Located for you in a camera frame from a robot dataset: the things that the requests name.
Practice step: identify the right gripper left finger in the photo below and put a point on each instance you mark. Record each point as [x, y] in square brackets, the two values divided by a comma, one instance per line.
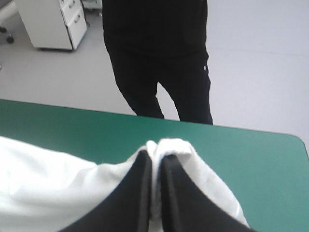
[130, 198]

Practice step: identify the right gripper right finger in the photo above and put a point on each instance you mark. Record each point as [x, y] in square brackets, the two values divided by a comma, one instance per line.
[186, 200]

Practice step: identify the white T-shirt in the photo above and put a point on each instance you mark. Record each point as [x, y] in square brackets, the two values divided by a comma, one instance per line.
[43, 183]

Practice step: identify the person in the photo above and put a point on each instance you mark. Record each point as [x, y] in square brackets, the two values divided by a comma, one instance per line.
[159, 48]

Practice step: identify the white drawer cabinet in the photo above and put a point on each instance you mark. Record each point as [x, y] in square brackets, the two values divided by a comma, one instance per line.
[55, 21]

